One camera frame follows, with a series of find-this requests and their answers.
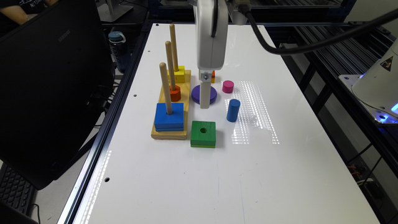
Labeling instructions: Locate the wooden peg base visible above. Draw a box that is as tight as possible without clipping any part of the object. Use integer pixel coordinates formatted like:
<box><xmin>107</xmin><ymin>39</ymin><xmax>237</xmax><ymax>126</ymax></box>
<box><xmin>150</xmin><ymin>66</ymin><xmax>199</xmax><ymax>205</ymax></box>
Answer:
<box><xmin>151</xmin><ymin>70</ymin><xmax>191</xmax><ymax>140</ymax></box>

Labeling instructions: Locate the front wooden peg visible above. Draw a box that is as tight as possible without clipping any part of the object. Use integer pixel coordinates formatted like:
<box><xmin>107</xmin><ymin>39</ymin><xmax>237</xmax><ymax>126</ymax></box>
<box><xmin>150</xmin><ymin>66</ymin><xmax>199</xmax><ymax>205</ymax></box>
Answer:
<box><xmin>159</xmin><ymin>62</ymin><xmax>173</xmax><ymax>115</ymax></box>

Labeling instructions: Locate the rear wooden peg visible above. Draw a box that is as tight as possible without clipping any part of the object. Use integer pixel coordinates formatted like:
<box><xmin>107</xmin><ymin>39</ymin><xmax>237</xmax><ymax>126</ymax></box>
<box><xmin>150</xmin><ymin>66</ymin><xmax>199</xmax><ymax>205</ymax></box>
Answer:
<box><xmin>169</xmin><ymin>24</ymin><xmax>179</xmax><ymax>72</ymax></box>

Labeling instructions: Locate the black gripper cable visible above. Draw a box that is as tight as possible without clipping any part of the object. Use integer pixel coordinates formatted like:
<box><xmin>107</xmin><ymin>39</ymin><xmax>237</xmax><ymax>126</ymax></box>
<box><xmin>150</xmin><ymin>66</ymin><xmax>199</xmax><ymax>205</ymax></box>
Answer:
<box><xmin>236</xmin><ymin>0</ymin><xmax>398</xmax><ymax>57</ymax></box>

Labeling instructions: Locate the black Samsung monitor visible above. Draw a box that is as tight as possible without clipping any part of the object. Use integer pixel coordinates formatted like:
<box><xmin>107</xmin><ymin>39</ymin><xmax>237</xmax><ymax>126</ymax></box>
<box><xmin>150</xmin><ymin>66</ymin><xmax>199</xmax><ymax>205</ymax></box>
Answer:
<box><xmin>1</xmin><ymin>0</ymin><xmax>114</xmax><ymax>189</ymax></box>

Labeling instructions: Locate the pink cylinder block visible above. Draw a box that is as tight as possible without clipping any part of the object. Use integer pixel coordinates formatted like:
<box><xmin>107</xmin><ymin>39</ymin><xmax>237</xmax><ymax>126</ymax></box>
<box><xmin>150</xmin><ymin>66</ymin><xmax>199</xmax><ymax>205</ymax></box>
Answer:
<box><xmin>222</xmin><ymin>80</ymin><xmax>234</xmax><ymax>93</ymax></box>

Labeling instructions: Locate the blue cylinder block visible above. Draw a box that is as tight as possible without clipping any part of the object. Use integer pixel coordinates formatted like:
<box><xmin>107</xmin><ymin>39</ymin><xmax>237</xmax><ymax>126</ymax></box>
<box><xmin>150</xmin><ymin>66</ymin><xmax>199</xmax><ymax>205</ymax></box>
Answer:
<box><xmin>226</xmin><ymin>99</ymin><xmax>241</xmax><ymax>122</ymax></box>

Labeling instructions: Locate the orange octagon block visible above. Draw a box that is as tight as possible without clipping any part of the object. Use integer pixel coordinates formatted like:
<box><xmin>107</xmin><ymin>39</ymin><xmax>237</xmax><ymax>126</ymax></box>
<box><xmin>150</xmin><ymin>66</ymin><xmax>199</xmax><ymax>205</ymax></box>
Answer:
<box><xmin>169</xmin><ymin>85</ymin><xmax>181</xmax><ymax>102</ymax></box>

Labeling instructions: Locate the black keyboard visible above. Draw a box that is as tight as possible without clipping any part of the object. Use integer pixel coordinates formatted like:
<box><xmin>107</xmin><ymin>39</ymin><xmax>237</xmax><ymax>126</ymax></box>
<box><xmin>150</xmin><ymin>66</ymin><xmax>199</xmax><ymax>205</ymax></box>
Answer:
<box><xmin>1</xmin><ymin>163</ymin><xmax>36</xmax><ymax>215</ymax></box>

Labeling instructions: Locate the grey monitor stand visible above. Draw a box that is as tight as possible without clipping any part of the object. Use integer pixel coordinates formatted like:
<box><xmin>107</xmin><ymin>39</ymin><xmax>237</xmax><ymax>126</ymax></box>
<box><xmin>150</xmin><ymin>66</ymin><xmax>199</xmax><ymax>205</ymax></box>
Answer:
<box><xmin>97</xmin><ymin>0</ymin><xmax>134</xmax><ymax>22</ymax></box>

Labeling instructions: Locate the wooden peg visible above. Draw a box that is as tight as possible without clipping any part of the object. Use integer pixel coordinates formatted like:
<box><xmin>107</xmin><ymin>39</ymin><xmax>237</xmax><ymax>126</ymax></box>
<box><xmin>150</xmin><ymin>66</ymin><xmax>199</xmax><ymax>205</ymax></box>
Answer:
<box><xmin>159</xmin><ymin>62</ymin><xmax>173</xmax><ymax>115</ymax></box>
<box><xmin>165</xmin><ymin>40</ymin><xmax>176</xmax><ymax>91</ymax></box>
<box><xmin>169</xmin><ymin>24</ymin><xmax>179</xmax><ymax>72</ymax></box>

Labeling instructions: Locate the dark blue water bottle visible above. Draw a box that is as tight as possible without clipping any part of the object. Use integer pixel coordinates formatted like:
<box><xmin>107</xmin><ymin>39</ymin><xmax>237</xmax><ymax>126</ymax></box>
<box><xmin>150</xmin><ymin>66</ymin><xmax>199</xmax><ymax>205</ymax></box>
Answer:
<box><xmin>108</xmin><ymin>31</ymin><xmax>131</xmax><ymax>73</ymax></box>

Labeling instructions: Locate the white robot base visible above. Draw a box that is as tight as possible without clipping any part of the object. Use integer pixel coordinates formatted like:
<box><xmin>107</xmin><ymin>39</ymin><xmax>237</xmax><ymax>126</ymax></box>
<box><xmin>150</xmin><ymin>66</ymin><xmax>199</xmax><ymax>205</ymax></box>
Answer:
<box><xmin>339</xmin><ymin>42</ymin><xmax>397</xmax><ymax>125</ymax></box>

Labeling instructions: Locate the person's forearm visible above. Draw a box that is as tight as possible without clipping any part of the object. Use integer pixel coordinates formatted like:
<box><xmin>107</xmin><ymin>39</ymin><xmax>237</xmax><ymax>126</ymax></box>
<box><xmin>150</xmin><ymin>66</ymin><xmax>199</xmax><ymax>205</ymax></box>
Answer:
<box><xmin>0</xmin><ymin>0</ymin><xmax>59</xmax><ymax>29</ymax></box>

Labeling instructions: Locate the purple ring block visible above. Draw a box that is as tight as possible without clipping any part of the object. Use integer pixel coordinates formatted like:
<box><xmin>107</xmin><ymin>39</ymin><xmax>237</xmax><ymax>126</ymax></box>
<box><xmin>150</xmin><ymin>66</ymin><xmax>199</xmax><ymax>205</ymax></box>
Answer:
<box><xmin>191</xmin><ymin>85</ymin><xmax>217</xmax><ymax>104</ymax></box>

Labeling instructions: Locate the middle wooden peg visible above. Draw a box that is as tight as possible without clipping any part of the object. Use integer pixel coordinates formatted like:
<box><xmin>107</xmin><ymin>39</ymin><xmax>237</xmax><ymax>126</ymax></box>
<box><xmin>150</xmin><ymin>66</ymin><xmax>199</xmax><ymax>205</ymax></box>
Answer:
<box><xmin>165</xmin><ymin>40</ymin><xmax>176</xmax><ymax>91</ymax></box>

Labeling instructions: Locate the light green square block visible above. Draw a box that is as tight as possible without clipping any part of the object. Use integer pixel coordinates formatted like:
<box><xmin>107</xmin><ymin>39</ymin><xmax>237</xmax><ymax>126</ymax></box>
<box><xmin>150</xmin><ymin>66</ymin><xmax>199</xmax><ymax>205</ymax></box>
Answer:
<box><xmin>190</xmin><ymin>144</ymin><xmax>215</xmax><ymax>148</ymax></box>

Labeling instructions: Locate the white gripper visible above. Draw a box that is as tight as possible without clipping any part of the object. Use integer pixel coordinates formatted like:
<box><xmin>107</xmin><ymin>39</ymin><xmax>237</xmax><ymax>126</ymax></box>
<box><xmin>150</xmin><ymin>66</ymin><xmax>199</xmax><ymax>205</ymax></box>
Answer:
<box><xmin>193</xmin><ymin>0</ymin><xmax>228</xmax><ymax>109</ymax></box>

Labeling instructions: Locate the blue square block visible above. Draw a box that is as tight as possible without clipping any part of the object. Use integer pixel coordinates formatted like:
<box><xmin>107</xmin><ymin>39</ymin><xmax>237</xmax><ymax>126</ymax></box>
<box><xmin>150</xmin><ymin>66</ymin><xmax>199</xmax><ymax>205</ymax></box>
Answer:
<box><xmin>154</xmin><ymin>103</ymin><xmax>184</xmax><ymax>131</ymax></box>

